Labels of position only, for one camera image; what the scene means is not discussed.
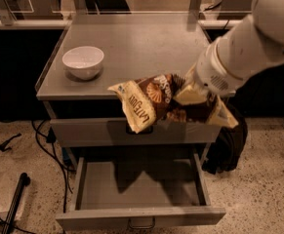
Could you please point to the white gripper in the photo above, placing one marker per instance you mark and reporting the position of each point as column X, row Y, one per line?
column 211, row 70

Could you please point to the brown chip bag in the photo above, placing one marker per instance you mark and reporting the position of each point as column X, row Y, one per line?
column 148, row 100

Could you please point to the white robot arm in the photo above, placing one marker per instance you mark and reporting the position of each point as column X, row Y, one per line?
column 250, row 47

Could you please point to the grey metal drawer cabinet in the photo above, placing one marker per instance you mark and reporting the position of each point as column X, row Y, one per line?
column 134, row 46

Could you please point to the open middle drawer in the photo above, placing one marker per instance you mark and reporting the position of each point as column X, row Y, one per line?
column 139, row 194

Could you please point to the closed top drawer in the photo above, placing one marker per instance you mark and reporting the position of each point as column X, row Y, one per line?
column 115, row 131

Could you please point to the black backpack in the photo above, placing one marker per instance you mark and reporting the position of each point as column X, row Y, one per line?
column 223, row 155

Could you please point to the white ceramic bowl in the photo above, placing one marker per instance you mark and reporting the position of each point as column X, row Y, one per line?
column 83, row 62

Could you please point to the dark chair behind glass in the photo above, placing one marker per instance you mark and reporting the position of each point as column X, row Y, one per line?
column 95, row 7

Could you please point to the black rod on floor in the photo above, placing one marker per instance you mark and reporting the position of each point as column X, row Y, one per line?
column 24, row 180

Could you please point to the black clamp tool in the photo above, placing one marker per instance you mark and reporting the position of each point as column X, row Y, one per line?
column 4, row 146

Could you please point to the white floor sheet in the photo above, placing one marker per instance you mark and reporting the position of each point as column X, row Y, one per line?
column 8, row 184

